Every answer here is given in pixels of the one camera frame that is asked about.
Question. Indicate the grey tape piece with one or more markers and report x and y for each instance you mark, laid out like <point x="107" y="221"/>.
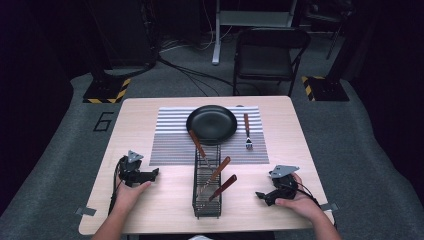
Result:
<point x="86" y="211"/>
<point x="330" y="206"/>

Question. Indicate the person's right hand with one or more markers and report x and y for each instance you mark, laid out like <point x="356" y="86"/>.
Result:
<point x="301" y="205"/>

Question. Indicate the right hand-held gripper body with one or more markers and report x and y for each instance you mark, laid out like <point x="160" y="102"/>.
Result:
<point x="284" y="183"/>

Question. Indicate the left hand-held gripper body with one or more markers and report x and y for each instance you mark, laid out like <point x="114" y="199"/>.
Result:
<point x="130" y="170"/>

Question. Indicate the person's left hand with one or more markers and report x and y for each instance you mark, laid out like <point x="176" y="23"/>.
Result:
<point x="128" y="196"/>

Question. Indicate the black round plate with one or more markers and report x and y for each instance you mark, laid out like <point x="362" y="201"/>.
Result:
<point x="211" y="124"/>

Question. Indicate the striped placemat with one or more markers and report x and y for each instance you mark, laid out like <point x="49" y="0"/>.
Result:
<point x="173" y="146"/>

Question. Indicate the person's white clothing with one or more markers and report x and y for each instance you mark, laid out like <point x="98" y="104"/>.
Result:
<point x="200" y="237"/>

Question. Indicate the black stand base striped edge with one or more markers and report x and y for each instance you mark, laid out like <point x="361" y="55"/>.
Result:
<point x="105" y="90"/>
<point x="328" y="88"/>

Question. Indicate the white metal stand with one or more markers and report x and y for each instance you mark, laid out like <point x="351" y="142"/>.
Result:
<point x="218" y="40"/>

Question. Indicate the black folding chair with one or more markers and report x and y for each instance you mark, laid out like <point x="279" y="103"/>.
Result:
<point x="266" y="60"/>

